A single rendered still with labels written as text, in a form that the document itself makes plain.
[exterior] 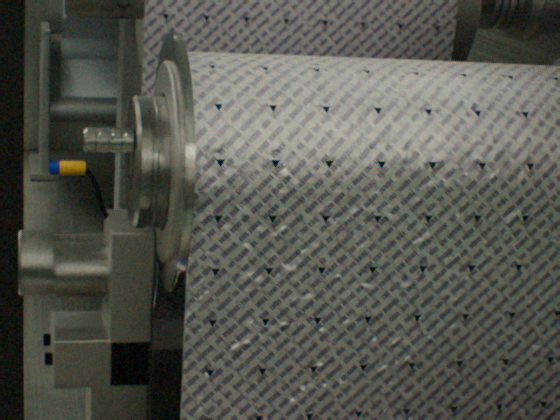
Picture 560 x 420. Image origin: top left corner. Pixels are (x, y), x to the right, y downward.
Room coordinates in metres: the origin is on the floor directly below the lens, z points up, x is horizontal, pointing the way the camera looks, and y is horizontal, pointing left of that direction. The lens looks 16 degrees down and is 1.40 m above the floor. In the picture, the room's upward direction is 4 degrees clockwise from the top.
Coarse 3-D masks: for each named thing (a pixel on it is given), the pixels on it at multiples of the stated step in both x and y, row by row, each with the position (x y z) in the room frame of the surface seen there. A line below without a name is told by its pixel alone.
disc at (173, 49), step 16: (176, 32) 0.62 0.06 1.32; (176, 48) 0.59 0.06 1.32; (160, 64) 0.65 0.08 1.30; (176, 64) 0.59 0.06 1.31; (176, 80) 0.59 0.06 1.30; (192, 96) 0.56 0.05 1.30; (192, 112) 0.56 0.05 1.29; (192, 128) 0.55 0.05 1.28; (192, 144) 0.55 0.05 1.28; (192, 160) 0.54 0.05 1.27; (192, 176) 0.54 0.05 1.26; (192, 192) 0.54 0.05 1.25; (192, 208) 0.54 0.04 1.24; (176, 240) 0.56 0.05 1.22; (176, 256) 0.56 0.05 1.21; (160, 272) 0.62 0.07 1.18; (176, 272) 0.56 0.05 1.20; (176, 288) 0.57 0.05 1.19
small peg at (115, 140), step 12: (84, 132) 0.58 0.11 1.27; (96, 132) 0.59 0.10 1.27; (108, 132) 0.59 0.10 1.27; (120, 132) 0.59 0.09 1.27; (132, 132) 0.59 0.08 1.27; (84, 144) 0.58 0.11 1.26; (96, 144) 0.58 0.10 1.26; (108, 144) 0.58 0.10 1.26; (120, 144) 0.59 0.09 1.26; (132, 144) 0.59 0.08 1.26
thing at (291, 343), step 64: (192, 320) 0.55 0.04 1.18; (256, 320) 0.56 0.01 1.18; (320, 320) 0.57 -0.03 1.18; (384, 320) 0.58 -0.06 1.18; (448, 320) 0.59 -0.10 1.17; (512, 320) 0.60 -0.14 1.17; (192, 384) 0.55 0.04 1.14; (256, 384) 0.56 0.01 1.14; (320, 384) 0.57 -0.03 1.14; (384, 384) 0.58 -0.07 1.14; (448, 384) 0.59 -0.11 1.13; (512, 384) 0.60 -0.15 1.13
